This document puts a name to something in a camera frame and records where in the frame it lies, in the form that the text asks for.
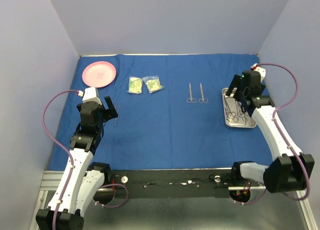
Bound steel tweezers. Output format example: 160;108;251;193
114;103;121;127

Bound steel instrument tray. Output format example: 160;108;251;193
222;88;257;128

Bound steel scissors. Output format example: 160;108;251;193
186;83;197;103
198;83;208;104

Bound green gauze packet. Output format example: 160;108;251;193
142;76;164;93
127;76;143;94

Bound pink plastic plate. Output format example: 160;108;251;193
82;61;117;88

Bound blue surgical drape cloth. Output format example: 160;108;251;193
46;53;294;171

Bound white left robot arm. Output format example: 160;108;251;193
35;96;118;229

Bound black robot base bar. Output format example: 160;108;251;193
82;168;261;205

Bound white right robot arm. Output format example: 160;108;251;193
225;69;315;193

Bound steel surgical instruments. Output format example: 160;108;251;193
223;96;249;127

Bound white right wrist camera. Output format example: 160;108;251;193
250;63;266;83

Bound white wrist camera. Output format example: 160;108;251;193
77;87;102;105
250;63;266;83

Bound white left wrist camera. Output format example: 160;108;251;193
77;87;102;105

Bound aluminium table edge rail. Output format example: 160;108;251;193
79;53;243;57

